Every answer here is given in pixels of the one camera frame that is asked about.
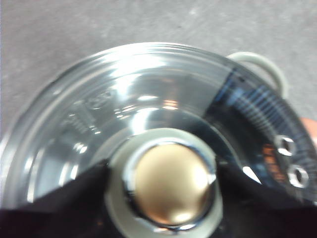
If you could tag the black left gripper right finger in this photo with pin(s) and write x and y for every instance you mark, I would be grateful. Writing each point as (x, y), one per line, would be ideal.
(260, 218)

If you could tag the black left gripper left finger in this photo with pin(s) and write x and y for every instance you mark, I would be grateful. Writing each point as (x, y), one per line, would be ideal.
(54, 215)

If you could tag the glass lid with green knob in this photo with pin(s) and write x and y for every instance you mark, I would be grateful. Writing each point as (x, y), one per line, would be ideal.
(138, 99)

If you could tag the pale green electric cooking pot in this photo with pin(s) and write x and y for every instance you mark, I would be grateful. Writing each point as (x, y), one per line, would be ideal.
(268, 65)

